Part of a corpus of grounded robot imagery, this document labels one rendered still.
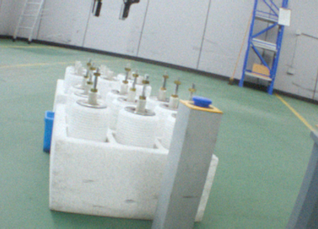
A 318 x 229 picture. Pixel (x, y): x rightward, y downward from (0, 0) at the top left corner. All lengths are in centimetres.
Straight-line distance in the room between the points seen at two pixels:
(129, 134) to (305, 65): 649
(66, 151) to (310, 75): 665
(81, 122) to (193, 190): 29
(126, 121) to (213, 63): 629
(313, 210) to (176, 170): 34
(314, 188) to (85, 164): 52
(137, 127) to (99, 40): 681
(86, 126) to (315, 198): 55
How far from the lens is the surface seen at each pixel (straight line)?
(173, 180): 74
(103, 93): 139
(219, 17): 716
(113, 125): 99
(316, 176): 84
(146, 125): 86
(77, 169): 84
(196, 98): 73
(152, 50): 729
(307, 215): 86
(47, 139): 125
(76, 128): 85
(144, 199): 89
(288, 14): 652
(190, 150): 73
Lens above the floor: 42
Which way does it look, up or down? 11 degrees down
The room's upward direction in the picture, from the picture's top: 12 degrees clockwise
